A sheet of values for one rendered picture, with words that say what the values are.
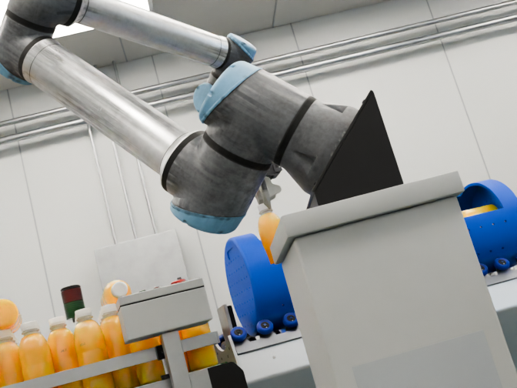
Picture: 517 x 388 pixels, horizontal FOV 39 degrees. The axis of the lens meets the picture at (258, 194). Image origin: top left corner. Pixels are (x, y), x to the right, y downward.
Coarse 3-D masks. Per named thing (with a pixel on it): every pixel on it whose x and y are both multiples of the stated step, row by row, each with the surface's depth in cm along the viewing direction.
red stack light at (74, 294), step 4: (72, 288) 230; (76, 288) 231; (80, 288) 232; (64, 292) 230; (68, 292) 229; (72, 292) 229; (76, 292) 230; (80, 292) 232; (64, 296) 230; (68, 296) 229; (72, 296) 229; (76, 296) 230; (80, 296) 231; (64, 300) 230; (68, 300) 229; (72, 300) 229
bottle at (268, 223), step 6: (264, 210) 208; (270, 210) 209; (264, 216) 208; (270, 216) 207; (276, 216) 208; (258, 222) 208; (264, 222) 207; (270, 222) 206; (276, 222) 206; (258, 228) 208; (264, 228) 206; (270, 228) 206; (276, 228) 206; (264, 234) 206; (270, 234) 205; (264, 240) 206; (270, 240) 205; (264, 246) 207; (270, 252) 205; (270, 258) 205
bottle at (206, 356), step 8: (192, 328) 183; (200, 328) 183; (208, 328) 185; (184, 336) 184; (192, 336) 182; (192, 352) 182; (200, 352) 181; (208, 352) 182; (192, 360) 182; (200, 360) 181; (208, 360) 181; (216, 360) 183; (192, 368) 182; (200, 368) 181
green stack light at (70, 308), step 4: (76, 300) 229; (80, 300) 230; (64, 304) 230; (68, 304) 229; (72, 304) 228; (76, 304) 229; (80, 304) 230; (84, 304) 231; (64, 308) 230; (68, 308) 228; (72, 308) 228; (76, 308) 228; (80, 308) 229; (84, 308) 230; (68, 312) 228; (72, 312) 228; (68, 316) 228; (72, 316) 228
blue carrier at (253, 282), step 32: (480, 192) 239; (512, 192) 223; (480, 224) 216; (512, 224) 219; (256, 256) 198; (480, 256) 217; (512, 256) 222; (256, 288) 195; (288, 288) 198; (256, 320) 198
